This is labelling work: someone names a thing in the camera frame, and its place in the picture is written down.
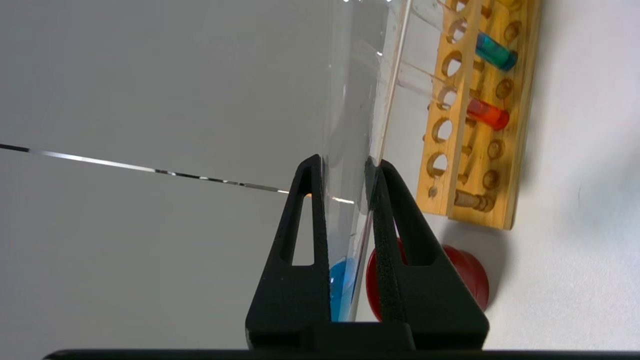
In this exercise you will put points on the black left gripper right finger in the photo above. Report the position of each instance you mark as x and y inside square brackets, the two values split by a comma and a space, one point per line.
[430, 300]

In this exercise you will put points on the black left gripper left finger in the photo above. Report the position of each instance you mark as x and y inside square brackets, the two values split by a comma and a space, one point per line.
[290, 300]

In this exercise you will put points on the light blue liquid test tube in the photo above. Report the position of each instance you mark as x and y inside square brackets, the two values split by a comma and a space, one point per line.
[343, 292]

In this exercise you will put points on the red liquid test tube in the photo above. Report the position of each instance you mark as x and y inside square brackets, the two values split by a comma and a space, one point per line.
[487, 114]

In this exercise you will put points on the wooden test tube rack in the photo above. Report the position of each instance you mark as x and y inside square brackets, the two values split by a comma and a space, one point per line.
[520, 150]

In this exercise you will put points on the teal liquid test tube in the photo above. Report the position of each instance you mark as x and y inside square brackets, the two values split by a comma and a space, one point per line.
[496, 53]

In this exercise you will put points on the dark red plastic cup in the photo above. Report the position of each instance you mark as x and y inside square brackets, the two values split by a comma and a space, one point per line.
[470, 280]

